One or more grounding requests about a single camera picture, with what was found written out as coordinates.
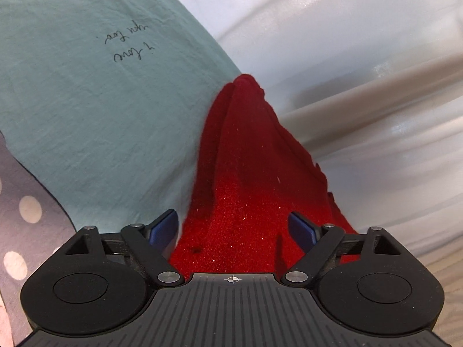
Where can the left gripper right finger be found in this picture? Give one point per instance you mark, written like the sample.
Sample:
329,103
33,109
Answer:
319,244

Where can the teal mushroom print bedsheet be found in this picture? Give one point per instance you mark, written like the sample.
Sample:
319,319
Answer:
103,103

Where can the red knit garment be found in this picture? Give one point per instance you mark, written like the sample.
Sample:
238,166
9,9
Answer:
251,175

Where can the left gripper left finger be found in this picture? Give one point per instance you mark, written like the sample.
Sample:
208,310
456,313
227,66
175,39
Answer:
151,246

